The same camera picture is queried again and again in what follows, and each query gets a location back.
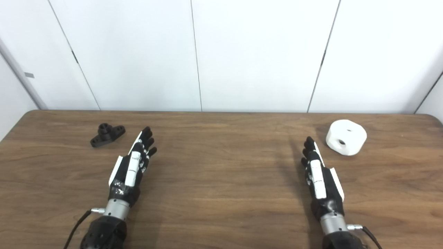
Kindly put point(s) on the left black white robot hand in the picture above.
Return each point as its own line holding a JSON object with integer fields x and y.
{"x": 128, "y": 173}

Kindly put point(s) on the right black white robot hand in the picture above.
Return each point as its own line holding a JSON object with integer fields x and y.
{"x": 320, "y": 183}

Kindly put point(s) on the black flanged holder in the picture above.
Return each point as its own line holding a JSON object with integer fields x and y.
{"x": 104, "y": 136}

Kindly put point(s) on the round white piece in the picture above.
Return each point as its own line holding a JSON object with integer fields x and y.
{"x": 341, "y": 133}

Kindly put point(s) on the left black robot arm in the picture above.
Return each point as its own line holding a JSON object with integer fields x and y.
{"x": 104, "y": 233}

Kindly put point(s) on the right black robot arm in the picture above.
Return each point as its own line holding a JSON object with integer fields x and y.
{"x": 337, "y": 238}

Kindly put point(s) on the grey tape label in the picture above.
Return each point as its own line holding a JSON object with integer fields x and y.
{"x": 29, "y": 75}

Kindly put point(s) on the grey wall corner trim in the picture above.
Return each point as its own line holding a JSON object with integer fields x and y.
{"x": 20, "y": 74}

